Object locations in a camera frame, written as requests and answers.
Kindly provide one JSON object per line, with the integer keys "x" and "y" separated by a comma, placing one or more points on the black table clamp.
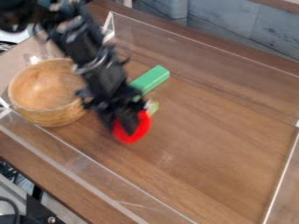
{"x": 39, "y": 212}

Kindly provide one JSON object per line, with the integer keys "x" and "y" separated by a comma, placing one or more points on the red fruit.
{"x": 142, "y": 124}

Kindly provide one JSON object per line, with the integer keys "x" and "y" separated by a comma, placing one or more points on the wooden bowl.
{"x": 43, "y": 93}

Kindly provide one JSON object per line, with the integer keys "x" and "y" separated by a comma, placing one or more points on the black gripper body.
{"x": 108, "y": 93}

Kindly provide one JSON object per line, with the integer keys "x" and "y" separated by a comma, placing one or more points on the clear acrylic corner bracket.
{"x": 108, "y": 27}

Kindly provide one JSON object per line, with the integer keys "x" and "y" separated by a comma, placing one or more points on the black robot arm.
{"x": 74, "y": 30}

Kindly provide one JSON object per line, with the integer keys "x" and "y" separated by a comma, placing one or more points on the green rectangular block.
{"x": 151, "y": 79}

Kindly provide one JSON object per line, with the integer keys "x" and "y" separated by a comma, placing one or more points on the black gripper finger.
{"x": 130, "y": 121}
{"x": 107, "y": 118}

